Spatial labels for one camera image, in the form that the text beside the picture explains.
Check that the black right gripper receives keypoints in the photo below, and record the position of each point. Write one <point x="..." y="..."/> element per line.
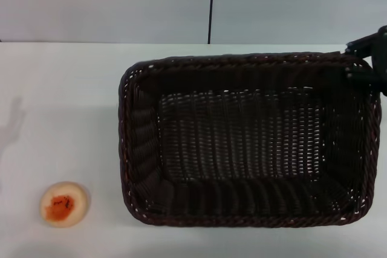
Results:
<point x="381" y="61"/>

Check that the black woven plastic basket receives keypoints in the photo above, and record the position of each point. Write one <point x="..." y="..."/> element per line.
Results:
<point x="242" y="137"/>

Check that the round bun with orange topping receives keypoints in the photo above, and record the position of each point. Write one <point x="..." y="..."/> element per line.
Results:
<point x="65" y="205"/>

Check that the black vertical wall strip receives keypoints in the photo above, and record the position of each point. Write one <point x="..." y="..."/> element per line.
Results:
<point x="211" y="4"/>

